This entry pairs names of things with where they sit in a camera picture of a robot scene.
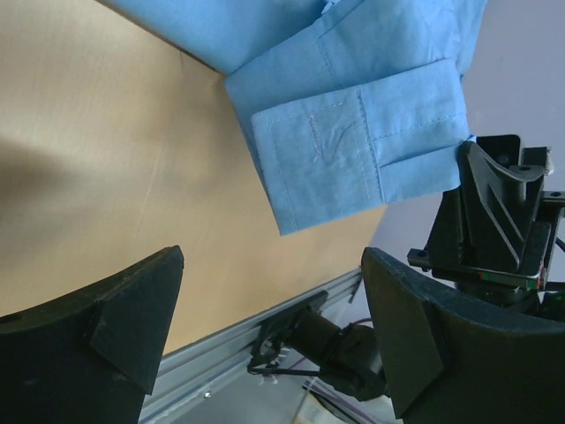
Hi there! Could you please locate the aluminium mounting rail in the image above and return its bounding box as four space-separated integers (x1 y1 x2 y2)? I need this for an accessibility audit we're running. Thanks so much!
139 269 361 423

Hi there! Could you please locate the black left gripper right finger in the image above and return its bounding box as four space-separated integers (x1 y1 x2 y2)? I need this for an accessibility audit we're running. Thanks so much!
361 247 564 423

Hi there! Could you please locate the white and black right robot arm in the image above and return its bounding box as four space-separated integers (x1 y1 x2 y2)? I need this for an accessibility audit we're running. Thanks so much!
289 135 564 413

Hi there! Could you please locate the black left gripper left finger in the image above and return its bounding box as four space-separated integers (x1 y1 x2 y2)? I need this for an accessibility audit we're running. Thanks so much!
1 246 185 423

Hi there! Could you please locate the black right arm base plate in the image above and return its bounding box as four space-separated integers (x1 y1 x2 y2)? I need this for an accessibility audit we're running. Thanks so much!
247 291 343 376

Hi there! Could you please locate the light blue long sleeve shirt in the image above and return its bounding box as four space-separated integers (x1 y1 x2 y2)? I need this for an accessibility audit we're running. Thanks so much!
111 1 486 235

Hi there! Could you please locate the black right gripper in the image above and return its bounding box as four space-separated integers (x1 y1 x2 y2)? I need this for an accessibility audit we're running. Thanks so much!
407 134 564 318

